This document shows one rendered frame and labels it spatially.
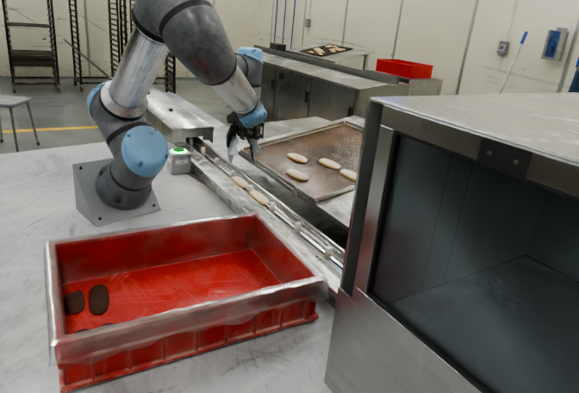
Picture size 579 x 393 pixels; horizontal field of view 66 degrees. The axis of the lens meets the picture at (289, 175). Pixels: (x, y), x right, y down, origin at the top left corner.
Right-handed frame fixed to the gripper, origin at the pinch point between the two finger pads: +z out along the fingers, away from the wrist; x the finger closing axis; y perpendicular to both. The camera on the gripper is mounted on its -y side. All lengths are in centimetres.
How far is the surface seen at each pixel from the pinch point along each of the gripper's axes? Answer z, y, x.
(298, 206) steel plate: 11.3, 17.8, 12.2
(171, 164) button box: 7.6, -21.6, -16.7
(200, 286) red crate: 11, 47, -31
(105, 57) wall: 57, -700, 80
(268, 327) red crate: 10, 66, -25
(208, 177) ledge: 7.5, -5.8, -9.1
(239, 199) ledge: 7.1, 15.1, -7.6
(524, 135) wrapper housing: -37, 100, -19
